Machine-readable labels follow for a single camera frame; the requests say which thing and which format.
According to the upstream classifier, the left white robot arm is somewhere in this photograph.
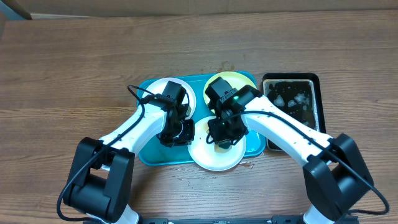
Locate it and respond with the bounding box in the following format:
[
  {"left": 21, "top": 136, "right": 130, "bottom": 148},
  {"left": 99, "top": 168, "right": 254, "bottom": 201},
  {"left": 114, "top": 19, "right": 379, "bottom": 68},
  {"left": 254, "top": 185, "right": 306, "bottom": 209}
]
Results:
[{"left": 56, "top": 96, "right": 196, "bottom": 223}]

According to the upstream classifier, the black wash tray with water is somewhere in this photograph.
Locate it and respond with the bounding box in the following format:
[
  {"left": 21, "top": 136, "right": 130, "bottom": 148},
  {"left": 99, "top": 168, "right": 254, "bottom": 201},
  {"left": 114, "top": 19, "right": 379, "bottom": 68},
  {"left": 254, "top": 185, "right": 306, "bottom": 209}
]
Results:
[{"left": 262, "top": 73, "right": 326, "bottom": 133}]

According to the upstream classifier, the yellow sponge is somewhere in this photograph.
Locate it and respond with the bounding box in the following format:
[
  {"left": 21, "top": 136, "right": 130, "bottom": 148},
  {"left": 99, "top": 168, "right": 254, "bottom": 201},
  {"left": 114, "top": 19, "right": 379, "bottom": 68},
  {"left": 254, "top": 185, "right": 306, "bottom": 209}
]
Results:
[{"left": 215, "top": 144, "right": 232, "bottom": 154}]

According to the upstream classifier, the yellow-green plate with sauce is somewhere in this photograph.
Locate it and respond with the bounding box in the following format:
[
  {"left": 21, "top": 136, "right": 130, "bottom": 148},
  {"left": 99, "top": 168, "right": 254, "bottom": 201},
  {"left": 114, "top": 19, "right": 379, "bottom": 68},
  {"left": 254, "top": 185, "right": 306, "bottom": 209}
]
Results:
[{"left": 203, "top": 72, "right": 257, "bottom": 106}]

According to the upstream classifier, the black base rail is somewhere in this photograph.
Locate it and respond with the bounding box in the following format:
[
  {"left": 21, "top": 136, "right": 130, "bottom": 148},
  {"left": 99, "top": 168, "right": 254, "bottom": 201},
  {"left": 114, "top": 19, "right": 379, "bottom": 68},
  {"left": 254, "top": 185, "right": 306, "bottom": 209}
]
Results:
[{"left": 83, "top": 214, "right": 361, "bottom": 224}]

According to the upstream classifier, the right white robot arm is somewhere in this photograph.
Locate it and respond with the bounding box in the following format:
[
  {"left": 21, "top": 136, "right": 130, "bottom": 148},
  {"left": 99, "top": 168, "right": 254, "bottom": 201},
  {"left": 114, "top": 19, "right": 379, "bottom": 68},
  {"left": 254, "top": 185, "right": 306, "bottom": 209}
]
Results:
[{"left": 205, "top": 83, "right": 390, "bottom": 223}]

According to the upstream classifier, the white plate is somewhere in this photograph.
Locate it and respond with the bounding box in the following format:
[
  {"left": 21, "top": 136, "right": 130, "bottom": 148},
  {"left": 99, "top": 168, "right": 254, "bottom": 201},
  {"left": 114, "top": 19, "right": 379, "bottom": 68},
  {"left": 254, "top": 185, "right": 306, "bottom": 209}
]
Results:
[
  {"left": 146, "top": 78, "right": 197, "bottom": 119},
  {"left": 188, "top": 116, "right": 246, "bottom": 171}
]

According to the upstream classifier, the teal plastic serving tray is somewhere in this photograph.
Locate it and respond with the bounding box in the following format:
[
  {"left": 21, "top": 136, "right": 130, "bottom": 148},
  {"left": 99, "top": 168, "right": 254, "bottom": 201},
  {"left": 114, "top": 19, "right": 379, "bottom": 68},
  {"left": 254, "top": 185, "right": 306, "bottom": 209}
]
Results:
[{"left": 139, "top": 73, "right": 267, "bottom": 166}]

